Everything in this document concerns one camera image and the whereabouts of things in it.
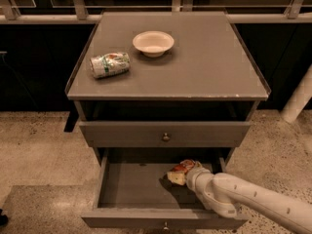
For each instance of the brass drawer knob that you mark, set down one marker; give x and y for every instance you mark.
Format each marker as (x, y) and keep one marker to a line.
(166, 227)
(166, 137)

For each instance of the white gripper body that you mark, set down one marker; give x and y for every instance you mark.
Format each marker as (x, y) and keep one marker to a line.
(194, 178)

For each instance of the green white soda can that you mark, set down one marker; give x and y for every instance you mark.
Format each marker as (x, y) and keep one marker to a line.
(110, 64)

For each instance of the white bowl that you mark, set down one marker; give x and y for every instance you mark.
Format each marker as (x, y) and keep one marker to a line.
(153, 44)

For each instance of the grey drawer cabinet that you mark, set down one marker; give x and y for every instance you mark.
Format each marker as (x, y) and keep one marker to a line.
(207, 76)

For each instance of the brass middle drawer knob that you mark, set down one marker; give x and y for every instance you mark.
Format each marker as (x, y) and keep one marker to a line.
(166, 227)

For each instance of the black object at floor edge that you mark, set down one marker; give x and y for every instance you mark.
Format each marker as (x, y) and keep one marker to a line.
(3, 218)

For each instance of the red coke can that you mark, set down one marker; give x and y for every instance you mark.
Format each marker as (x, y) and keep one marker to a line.
(184, 166)

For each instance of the brass top drawer knob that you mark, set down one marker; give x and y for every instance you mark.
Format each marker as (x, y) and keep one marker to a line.
(166, 137)

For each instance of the closed grey top drawer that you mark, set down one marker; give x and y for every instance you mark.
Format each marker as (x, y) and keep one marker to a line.
(149, 134)

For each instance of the metal window railing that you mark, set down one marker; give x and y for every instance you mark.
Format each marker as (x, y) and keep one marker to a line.
(237, 11)

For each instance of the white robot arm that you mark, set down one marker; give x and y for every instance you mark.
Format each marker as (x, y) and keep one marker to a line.
(223, 193)

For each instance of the open grey middle drawer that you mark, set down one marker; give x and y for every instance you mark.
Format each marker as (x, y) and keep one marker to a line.
(133, 191)

